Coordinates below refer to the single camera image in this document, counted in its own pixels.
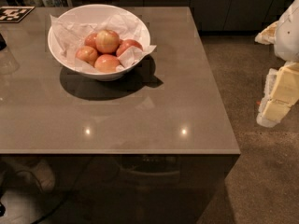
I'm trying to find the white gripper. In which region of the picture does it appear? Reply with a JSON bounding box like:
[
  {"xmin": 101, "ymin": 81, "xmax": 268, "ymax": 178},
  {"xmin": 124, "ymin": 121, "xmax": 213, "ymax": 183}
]
[{"xmin": 254, "ymin": 0, "xmax": 299, "ymax": 128}]

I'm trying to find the red yellow apple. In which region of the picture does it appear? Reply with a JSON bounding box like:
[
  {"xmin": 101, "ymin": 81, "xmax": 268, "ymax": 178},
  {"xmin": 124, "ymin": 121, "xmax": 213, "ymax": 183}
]
[{"xmin": 95, "ymin": 30, "xmax": 120, "ymax": 53}]

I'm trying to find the right red apple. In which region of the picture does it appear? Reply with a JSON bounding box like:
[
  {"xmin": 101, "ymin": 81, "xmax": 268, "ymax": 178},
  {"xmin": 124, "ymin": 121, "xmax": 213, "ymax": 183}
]
[{"xmin": 116, "ymin": 39, "xmax": 143, "ymax": 57}]

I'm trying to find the front red apple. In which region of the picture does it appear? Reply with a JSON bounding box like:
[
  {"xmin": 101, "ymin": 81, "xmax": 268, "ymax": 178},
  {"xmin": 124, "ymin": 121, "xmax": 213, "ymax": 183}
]
[{"xmin": 94, "ymin": 54, "xmax": 121, "ymax": 73}]

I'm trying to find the back red apple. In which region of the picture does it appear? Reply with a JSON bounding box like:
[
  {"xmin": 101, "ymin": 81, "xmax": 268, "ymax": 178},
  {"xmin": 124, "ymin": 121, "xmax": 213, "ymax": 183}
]
[{"xmin": 84, "ymin": 33, "xmax": 97, "ymax": 49}]

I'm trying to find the left red apple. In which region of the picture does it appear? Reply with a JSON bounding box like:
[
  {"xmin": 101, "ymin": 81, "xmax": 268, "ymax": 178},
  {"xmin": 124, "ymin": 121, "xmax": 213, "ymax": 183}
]
[{"xmin": 76, "ymin": 46, "xmax": 98, "ymax": 66}]

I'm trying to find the white crumpled paper liner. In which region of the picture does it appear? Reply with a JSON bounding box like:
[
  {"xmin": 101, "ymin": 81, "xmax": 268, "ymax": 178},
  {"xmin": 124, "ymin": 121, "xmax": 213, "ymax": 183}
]
[{"xmin": 50, "ymin": 13, "xmax": 157, "ymax": 74}]

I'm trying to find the black white marker tag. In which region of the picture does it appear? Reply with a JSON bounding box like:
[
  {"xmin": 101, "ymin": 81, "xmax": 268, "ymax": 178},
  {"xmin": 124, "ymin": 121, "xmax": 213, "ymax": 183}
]
[{"xmin": 0, "ymin": 6, "xmax": 35, "ymax": 23}]

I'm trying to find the dark object at left edge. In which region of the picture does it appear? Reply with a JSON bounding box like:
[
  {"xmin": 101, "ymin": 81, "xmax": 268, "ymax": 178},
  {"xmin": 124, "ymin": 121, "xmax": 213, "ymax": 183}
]
[{"xmin": 0, "ymin": 33, "xmax": 7, "ymax": 50}]

